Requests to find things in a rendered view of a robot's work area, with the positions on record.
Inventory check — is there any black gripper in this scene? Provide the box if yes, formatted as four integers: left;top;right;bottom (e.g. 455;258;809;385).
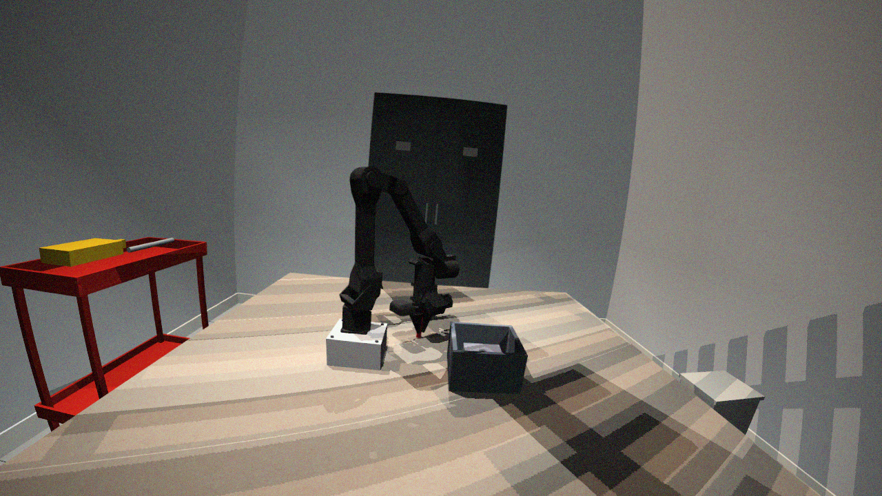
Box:
389;280;438;334

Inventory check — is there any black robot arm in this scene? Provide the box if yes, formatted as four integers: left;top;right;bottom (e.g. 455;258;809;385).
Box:
340;166;460;335

